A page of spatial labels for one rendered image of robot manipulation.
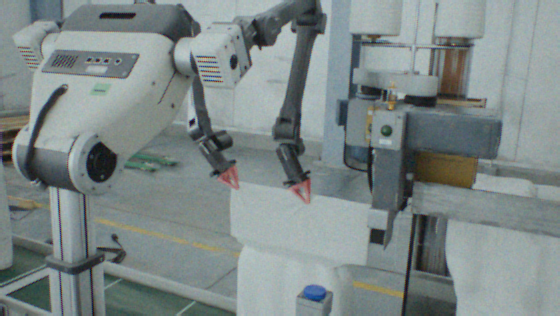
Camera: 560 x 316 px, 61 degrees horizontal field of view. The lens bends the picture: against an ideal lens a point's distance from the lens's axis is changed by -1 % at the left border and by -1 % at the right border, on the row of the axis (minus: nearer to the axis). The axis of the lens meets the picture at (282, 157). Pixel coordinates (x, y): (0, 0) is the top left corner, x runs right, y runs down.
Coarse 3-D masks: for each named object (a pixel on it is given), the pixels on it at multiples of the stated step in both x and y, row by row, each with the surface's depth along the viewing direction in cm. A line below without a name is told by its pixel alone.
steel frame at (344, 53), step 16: (32, 0) 834; (48, 0) 818; (336, 0) 597; (32, 16) 838; (48, 16) 822; (336, 16) 600; (336, 32) 604; (336, 48) 608; (352, 48) 639; (336, 64) 611; (352, 64) 643; (336, 80) 615; (352, 80) 647; (336, 96) 619; (352, 96) 651; (336, 128) 627; (336, 144) 631; (320, 160) 644; (336, 160) 635; (352, 160) 655
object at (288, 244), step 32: (256, 192) 162; (288, 192) 157; (256, 224) 165; (288, 224) 160; (320, 224) 155; (352, 224) 149; (256, 256) 159; (288, 256) 156; (320, 256) 156; (352, 256) 151; (256, 288) 161; (288, 288) 155; (352, 288) 157
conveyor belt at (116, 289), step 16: (32, 288) 212; (48, 288) 213; (112, 288) 216; (128, 288) 217; (144, 288) 218; (32, 304) 200; (48, 304) 200; (112, 304) 203; (128, 304) 204; (144, 304) 204; (160, 304) 205; (176, 304) 206; (192, 304) 206
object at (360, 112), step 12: (348, 108) 167; (360, 108) 165; (372, 108) 162; (348, 120) 168; (360, 120) 166; (372, 120) 163; (348, 132) 168; (360, 132) 166; (348, 144) 169; (360, 144) 167
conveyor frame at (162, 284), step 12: (108, 264) 232; (120, 276) 230; (132, 276) 226; (144, 276) 223; (156, 276) 221; (156, 288) 221; (168, 288) 218; (180, 288) 215; (192, 288) 212; (0, 300) 200; (12, 300) 194; (204, 300) 210; (216, 300) 207; (228, 300) 204; (12, 312) 198; (24, 312) 194; (36, 312) 188; (48, 312) 187
